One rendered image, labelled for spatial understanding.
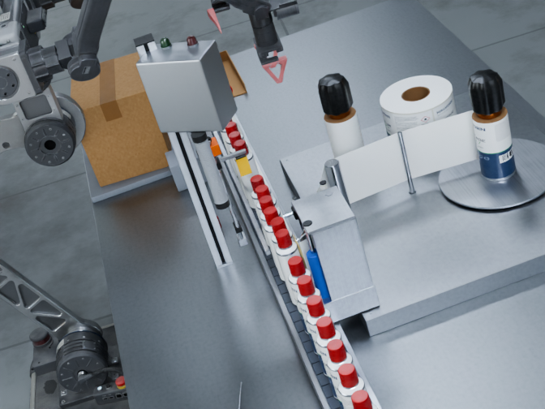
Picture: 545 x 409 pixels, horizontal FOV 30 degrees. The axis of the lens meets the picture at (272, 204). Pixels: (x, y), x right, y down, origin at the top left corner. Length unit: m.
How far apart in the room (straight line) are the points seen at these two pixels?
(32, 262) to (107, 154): 1.56
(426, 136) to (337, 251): 0.52
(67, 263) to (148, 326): 1.95
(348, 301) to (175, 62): 0.66
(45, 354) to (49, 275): 0.94
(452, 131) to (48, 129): 1.11
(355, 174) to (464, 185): 0.28
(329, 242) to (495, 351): 0.43
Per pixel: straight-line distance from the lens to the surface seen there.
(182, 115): 2.38
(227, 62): 3.75
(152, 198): 3.10
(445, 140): 2.65
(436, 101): 2.78
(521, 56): 5.08
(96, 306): 4.21
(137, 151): 3.15
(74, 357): 3.33
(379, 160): 2.61
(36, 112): 2.93
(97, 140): 3.13
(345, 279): 2.29
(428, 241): 2.52
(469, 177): 2.69
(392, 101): 2.82
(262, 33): 2.64
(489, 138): 2.58
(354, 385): 1.94
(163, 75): 2.34
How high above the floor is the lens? 2.41
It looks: 33 degrees down
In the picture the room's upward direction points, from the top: 17 degrees counter-clockwise
